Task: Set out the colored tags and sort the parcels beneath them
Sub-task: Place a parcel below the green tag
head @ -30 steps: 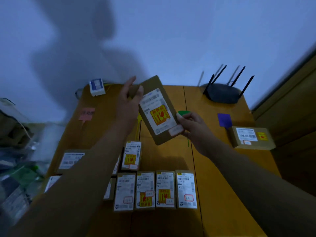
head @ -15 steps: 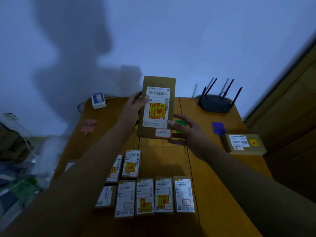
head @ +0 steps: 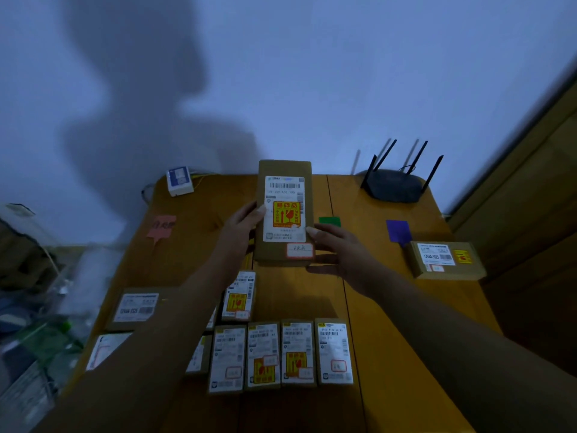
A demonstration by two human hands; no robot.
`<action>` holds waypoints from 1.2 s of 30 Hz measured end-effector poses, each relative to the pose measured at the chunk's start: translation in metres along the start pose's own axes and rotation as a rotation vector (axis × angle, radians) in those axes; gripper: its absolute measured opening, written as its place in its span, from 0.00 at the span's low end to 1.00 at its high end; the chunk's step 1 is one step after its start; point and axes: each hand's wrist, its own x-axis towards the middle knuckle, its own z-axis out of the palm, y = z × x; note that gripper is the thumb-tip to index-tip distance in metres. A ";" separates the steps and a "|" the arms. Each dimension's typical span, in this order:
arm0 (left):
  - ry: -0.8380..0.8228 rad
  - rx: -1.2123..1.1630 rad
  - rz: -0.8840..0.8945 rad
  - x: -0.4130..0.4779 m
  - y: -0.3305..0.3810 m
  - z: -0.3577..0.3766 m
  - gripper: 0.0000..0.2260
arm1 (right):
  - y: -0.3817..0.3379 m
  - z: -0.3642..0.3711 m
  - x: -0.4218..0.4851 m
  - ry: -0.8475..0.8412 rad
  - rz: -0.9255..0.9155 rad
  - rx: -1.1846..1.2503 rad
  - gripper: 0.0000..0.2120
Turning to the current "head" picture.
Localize person's right hand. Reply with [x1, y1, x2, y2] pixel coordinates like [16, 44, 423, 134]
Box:
[305, 223, 393, 298]

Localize small white blue device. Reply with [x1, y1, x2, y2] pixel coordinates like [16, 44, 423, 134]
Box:
[165, 166, 195, 198]

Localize purple label tag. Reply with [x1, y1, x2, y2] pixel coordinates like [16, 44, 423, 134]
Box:
[386, 220, 412, 247]

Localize wooden wardrobe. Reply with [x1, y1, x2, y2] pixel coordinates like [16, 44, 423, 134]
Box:
[446, 63, 577, 375]

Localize wide box 12V4A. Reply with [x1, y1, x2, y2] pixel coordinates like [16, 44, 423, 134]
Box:
[106, 287, 181, 333]
[407, 241, 487, 281]

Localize clear plastic bag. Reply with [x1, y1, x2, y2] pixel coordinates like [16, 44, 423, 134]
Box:
[58, 245, 129, 330]

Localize cluster of small paper boxes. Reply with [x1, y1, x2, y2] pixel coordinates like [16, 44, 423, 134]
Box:
[84, 271, 356, 395]

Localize person's left forearm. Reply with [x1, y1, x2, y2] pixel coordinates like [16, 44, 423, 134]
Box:
[34, 265, 240, 433]

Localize green packet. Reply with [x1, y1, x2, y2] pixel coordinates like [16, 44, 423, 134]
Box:
[13, 321, 84, 367]

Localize person's right forearm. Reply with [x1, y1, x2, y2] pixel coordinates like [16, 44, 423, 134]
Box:
[369, 270, 577, 433]

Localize brown cardboard carton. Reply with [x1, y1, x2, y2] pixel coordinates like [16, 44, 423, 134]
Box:
[0, 216, 60, 292]

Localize blue cloth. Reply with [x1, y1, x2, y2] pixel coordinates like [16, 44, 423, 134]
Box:
[0, 297, 41, 334]

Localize large brown cardboard box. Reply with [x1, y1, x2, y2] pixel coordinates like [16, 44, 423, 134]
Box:
[254, 159, 315, 268]

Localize black router with antennas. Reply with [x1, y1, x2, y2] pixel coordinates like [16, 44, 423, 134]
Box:
[359, 139, 445, 204]

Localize pink label tag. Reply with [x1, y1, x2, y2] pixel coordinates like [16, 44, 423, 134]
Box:
[146, 215, 177, 247]

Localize person's left hand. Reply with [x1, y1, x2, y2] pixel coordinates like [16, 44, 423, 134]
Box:
[215, 201, 267, 284]

